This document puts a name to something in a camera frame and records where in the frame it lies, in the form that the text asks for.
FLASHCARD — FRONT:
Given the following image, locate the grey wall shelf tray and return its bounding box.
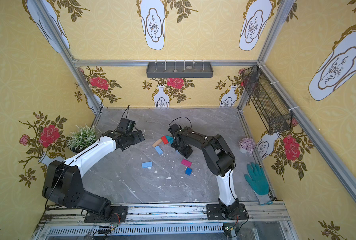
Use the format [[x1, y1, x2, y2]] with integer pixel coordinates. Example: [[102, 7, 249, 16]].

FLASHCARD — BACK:
[[146, 61, 214, 79]]

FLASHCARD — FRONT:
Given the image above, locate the teal triangular block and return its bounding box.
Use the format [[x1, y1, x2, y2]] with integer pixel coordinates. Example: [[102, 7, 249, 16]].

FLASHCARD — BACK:
[[165, 136, 174, 144]]

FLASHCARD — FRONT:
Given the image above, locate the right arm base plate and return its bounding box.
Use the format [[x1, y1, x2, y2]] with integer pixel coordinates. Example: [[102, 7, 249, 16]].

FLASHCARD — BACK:
[[206, 203, 248, 221]]

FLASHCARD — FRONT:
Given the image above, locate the red rectangular block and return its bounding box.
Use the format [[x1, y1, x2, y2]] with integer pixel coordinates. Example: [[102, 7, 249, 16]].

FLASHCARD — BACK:
[[161, 136, 169, 145]]

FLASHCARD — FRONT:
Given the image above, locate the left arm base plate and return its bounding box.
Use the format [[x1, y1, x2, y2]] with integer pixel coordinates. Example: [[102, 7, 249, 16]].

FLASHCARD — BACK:
[[84, 206, 128, 223]]

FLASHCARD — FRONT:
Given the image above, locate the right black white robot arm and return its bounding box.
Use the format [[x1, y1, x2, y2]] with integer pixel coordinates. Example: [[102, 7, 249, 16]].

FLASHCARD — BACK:
[[169, 124, 239, 219]]

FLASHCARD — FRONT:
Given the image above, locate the teal work glove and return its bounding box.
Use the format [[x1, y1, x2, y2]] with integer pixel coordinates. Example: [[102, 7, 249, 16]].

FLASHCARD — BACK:
[[244, 163, 272, 206]]

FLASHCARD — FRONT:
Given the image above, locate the natural wood block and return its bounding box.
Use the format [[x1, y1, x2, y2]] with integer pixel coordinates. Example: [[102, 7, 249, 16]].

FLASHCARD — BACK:
[[153, 139, 163, 148]]

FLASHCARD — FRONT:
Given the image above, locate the aluminium front rail frame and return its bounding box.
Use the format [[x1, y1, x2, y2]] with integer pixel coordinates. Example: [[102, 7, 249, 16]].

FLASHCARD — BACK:
[[32, 201, 299, 240]]

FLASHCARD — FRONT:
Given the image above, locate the pink flower bouquet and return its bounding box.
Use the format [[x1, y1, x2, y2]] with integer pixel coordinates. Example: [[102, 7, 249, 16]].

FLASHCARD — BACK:
[[239, 138, 256, 154]]

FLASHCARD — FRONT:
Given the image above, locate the dark blue square block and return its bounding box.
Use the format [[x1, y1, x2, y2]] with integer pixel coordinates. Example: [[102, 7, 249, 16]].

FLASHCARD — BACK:
[[185, 168, 192, 176]]

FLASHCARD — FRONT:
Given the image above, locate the black wire mesh basket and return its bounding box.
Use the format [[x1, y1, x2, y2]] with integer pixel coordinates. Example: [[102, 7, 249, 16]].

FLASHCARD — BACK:
[[240, 66, 293, 134]]

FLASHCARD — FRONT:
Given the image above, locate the light blue block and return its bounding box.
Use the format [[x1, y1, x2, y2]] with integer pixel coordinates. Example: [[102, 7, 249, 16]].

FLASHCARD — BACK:
[[155, 146, 164, 155], [142, 162, 153, 168]]

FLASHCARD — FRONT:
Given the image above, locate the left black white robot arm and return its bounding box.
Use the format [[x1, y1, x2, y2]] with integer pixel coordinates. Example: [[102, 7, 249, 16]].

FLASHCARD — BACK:
[[42, 130, 145, 219]]

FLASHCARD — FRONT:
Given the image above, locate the potted white green plant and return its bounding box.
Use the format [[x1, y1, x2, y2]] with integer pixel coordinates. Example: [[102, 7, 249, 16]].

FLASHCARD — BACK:
[[67, 125, 98, 153]]

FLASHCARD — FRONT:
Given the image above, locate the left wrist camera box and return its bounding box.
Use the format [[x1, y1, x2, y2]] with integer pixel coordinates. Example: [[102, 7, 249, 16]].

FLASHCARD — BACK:
[[115, 118, 136, 135]]

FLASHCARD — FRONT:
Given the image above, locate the magenta rectangular block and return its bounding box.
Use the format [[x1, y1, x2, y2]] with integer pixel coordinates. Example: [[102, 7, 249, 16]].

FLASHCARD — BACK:
[[181, 159, 192, 168]]

